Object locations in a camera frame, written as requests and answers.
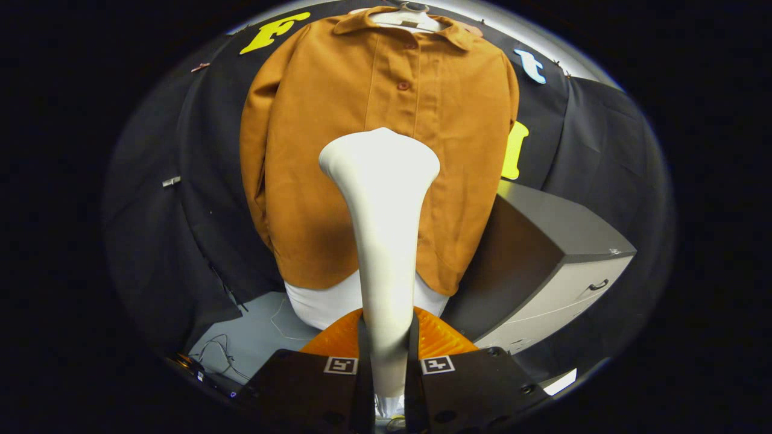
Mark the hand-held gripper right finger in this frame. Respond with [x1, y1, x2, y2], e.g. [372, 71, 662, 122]
[404, 306, 552, 434]

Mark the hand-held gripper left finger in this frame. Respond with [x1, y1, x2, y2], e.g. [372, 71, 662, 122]
[241, 307, 376, 434]

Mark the white garment steamer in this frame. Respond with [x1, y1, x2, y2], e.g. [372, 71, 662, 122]
[318, 127, 441, 398]

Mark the orange button-up shirt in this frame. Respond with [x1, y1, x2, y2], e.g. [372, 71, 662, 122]
[239, 6, 520, 297]

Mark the white mannequin torso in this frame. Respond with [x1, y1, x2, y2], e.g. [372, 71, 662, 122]
[283, 2, 450, 331]

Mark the grey cabinet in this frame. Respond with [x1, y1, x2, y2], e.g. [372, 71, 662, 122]
[442, 181, 637, 355]

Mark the black backdrop cloth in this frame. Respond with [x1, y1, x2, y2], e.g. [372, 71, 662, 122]
[103, 0, 675, 386]

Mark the thin black cable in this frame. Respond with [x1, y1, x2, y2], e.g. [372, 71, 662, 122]
[196, 333, 251, 383]

